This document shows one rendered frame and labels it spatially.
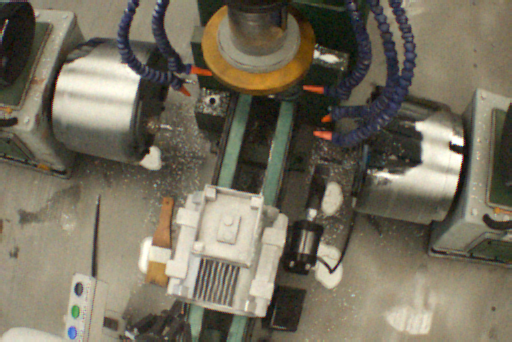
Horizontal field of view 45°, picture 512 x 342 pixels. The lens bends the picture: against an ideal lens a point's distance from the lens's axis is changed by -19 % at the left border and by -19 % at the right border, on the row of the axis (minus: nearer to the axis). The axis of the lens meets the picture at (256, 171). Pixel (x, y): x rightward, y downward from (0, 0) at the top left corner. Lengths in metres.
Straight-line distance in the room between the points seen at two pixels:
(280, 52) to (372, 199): 0.35
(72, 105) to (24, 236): 0.47
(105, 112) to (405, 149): 0.55
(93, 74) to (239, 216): 0.39
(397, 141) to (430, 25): 0.62
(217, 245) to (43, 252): 0.56
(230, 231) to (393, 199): 0.30
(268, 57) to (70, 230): 0.75
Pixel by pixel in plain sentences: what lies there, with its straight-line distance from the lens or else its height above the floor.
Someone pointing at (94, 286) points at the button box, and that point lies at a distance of 1.33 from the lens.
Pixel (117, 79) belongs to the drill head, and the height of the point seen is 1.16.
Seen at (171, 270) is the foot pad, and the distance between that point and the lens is 1.31.
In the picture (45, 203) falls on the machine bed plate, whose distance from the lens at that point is 1.69.
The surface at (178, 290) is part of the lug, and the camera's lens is 1.29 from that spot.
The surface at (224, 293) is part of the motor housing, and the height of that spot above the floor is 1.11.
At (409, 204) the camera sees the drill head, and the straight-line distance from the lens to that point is 1.32.
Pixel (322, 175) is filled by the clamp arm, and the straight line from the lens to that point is 1.16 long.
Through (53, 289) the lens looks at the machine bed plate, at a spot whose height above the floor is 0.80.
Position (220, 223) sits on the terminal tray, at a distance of 1.26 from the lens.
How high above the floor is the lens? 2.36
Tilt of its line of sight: 74 degrees down
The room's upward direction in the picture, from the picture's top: 4 degrees counter-clockwise
